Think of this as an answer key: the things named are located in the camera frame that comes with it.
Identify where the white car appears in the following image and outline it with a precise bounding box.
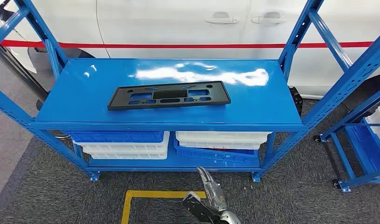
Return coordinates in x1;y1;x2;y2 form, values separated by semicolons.
0;0;380;99

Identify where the black stanchion post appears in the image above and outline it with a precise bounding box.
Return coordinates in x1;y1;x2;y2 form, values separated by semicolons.
0;46;71;140

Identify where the black plastic plate holder part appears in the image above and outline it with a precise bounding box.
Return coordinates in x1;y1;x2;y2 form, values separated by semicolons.
107;81;232;111

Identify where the white car door handle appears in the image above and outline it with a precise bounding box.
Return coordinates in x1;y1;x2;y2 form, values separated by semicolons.
251;12;287;25
204;12;239;25

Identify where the red barrier tape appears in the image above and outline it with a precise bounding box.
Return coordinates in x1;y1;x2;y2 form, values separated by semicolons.
0;39;373;49

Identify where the blue metal shelf rack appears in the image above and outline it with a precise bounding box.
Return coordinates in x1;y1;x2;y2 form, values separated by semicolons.
0;0;380;183
313;86;380;194

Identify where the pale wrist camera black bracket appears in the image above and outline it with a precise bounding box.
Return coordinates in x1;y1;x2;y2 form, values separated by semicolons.
182;191;222;224

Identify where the yellow floor marking tape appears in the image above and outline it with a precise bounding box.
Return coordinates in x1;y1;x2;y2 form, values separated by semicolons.
121;190;207;224

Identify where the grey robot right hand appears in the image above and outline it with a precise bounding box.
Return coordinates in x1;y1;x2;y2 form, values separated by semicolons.
197;166;228;215

